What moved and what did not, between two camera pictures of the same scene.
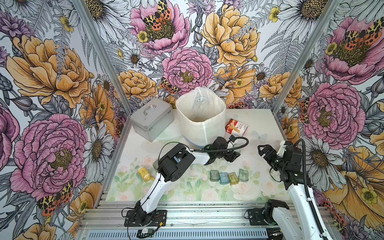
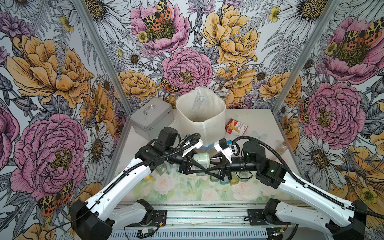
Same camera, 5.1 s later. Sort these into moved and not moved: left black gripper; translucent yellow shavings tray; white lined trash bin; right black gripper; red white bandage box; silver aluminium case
Moved: right black gripper; left black gripper
Not moved: white lined trash bin; silver aluminium case; red white bandage box; translucent yellow shavings tray
